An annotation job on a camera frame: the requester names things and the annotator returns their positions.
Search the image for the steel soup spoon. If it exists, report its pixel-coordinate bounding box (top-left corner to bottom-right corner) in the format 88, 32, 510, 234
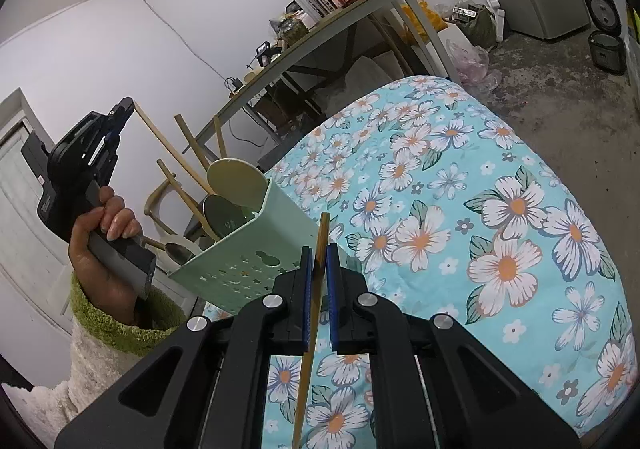
162, 240, 197, 264

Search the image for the white sack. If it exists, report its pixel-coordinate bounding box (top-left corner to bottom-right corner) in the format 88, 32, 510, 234
345, 56, 401, 94

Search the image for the black seat wooden chair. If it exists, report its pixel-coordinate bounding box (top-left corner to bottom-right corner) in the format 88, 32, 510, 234
144, 174, 201, 242

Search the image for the cream round ladle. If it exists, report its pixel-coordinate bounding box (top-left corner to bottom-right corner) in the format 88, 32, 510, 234
206, 158, 268, 210

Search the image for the round steel ladle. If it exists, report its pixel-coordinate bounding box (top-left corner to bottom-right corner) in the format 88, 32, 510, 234
201, 195, 261, 242

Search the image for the green utensil holder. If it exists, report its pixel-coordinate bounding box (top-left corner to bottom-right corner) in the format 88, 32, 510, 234
166, 176, 321, 317

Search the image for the white foam board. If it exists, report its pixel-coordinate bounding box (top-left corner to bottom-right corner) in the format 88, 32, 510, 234
475, 0, 506, 37

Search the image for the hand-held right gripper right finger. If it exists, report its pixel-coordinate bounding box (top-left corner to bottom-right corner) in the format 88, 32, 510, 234
325, 243, 583, 449

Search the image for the dark green bag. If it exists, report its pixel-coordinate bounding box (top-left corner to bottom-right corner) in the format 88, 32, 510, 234
452, 4, 498, 50

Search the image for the tan bamboo chopstick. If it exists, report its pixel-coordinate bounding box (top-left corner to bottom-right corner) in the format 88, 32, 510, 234
133, 100, 217, 196
156, 159, 221, 242
290, 212, 331, 449

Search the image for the floral covered table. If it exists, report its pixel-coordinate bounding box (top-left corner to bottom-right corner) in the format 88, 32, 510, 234
202, 75, 640, 449

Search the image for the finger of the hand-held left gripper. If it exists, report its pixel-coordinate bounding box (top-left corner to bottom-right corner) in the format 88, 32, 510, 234
88, 131, 123, 180
104, 97, 136, 142

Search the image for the person's left hand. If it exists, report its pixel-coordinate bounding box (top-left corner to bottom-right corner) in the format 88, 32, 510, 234
69, 185, 146, 325

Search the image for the cluttered white desk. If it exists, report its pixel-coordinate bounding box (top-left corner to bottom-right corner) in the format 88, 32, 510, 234
192, 0, 453, 170

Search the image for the white door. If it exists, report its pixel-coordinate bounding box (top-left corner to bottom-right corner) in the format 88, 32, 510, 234
0, 89, 76, 335

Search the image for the person's left forearm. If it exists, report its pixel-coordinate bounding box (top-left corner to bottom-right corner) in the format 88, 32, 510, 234
2, 274, 183, 449

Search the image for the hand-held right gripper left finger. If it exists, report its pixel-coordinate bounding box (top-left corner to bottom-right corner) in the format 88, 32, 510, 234
54, 245, 315, 449

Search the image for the black rice cooker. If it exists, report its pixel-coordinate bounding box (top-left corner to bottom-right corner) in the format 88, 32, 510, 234
582, 0, 628, 76

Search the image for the pinkish clear plastic bag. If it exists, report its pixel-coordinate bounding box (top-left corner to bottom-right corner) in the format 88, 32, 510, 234
446, 39, 501, 87

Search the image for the glass jar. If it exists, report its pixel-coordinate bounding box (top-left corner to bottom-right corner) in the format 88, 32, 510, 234
277, 14, 311, 40

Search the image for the yellow plastic bag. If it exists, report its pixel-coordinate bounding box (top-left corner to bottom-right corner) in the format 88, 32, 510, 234
400, 0, 448, 42

